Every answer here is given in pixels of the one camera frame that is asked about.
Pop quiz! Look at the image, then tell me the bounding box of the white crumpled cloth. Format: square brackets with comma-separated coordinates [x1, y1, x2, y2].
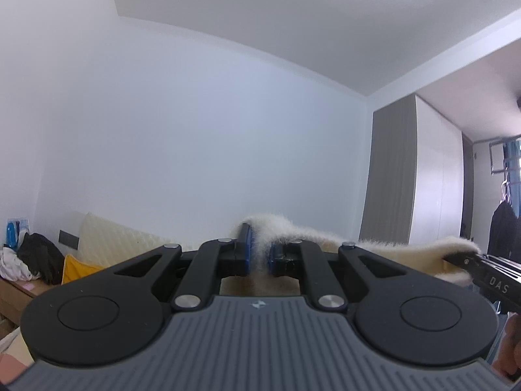
[0, 246, 32, 282]

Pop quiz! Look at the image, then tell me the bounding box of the dark wall switch panel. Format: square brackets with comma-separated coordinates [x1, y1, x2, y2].
[59, 230, 80, 250]

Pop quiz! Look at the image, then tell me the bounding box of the grey and white wardrobe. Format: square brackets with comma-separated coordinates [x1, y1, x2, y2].
[360, 94, 465, 250]

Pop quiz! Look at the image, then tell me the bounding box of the black clothes pile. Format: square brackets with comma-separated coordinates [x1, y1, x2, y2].
[18, 233, 66, 286]

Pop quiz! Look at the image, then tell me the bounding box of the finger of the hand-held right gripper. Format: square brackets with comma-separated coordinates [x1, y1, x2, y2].
[443, 253, 484, 273]

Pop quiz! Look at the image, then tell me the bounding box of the blue curtain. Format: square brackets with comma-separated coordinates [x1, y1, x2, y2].
[505, 138, 521, 217]

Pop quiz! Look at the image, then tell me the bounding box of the cream quilted headboard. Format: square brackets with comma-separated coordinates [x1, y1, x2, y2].
[77, 212, 184, 266]

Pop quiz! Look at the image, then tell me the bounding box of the person's right hand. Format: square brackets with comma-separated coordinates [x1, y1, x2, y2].
[490, 311, 521, 384]

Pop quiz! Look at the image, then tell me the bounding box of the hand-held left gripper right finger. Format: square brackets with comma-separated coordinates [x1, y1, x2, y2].
[267, 241, 412, 309]

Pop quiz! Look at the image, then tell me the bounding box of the cream knitted sweater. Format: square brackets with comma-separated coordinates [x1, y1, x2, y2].
[222, 212, 483, 296]

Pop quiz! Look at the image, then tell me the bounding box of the hanging dark jacket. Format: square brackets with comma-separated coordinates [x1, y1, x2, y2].
[487, 200, 521, 262]

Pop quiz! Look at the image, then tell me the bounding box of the wooden nightstand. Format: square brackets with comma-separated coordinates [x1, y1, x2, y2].
[0, 279, 55, 327]

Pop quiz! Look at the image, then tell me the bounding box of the yellow crown pillow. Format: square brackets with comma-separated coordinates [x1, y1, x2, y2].
[61, 254, 107, 286]

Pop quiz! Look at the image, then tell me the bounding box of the metal clothes rack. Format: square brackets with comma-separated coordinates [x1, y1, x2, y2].
[489, 140, 509, 177]

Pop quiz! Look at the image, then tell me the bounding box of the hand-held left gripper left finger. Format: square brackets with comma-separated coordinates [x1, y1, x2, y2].
[106, 223, 254, 309]

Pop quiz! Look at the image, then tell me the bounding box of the patchwork bed quilt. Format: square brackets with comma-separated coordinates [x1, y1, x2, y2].
[0, 326, 35, 384]

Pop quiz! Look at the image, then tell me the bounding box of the blue bottle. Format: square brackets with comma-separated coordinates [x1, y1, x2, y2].
[6, 220, 21, 250]

